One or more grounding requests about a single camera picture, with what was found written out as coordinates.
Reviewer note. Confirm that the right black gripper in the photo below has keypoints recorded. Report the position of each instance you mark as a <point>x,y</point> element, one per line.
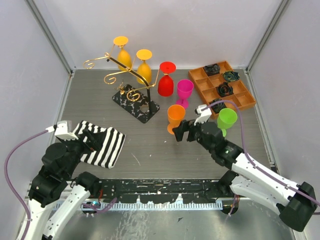
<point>184,126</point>

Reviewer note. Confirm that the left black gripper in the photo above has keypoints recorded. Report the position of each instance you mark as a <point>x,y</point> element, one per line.
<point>95,142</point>

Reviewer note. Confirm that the orange plastic wine glass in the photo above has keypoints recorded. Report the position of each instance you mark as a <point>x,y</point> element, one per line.
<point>175,115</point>

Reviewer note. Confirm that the red plastic wine glass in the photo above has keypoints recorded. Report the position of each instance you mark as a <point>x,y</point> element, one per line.
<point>166,83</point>

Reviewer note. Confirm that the gold wine glass rack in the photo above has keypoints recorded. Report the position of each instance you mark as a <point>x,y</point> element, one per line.
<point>136,101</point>

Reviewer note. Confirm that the yellow plastic wine glass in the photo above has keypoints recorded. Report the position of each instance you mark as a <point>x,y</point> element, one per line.
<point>123,56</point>

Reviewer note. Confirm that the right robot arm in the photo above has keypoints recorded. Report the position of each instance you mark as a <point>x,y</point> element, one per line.
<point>294,203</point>

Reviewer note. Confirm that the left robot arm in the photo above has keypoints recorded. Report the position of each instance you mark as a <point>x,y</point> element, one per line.
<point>59,162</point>

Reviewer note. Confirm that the pink plastic wine glass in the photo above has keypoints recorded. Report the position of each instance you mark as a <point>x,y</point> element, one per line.
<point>184,91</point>

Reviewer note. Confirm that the green plastic wine glass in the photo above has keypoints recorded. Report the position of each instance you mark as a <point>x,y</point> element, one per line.
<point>226,119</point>

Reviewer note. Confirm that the black white striped cloth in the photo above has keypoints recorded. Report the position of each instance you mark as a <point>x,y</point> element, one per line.
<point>112,145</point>

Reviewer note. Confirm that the dark rose bottom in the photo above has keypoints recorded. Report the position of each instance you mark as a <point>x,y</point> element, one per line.
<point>217,107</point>

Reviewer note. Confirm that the dark red rose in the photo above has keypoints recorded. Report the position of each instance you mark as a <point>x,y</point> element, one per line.
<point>225,90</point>

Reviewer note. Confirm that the orange compartment tray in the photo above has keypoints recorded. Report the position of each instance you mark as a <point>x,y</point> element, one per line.
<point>218,81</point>

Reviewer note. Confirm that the dark rose top left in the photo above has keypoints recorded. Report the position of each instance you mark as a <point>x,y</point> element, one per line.
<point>212,69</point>

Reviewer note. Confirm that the dark green rose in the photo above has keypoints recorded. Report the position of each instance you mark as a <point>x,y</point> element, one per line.
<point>231,76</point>

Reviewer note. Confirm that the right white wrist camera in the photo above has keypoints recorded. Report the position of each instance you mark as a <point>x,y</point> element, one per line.
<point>204,113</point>

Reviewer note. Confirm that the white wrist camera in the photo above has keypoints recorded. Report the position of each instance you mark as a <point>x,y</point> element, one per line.
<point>63,130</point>
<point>204,113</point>

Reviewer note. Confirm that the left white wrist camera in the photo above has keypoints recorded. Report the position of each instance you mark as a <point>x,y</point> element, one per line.
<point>63,130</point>

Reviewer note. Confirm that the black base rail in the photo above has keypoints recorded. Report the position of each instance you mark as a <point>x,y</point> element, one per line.
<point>161,191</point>

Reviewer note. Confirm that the white slotted cable duct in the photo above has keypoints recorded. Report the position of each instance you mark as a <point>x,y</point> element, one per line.
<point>175,206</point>

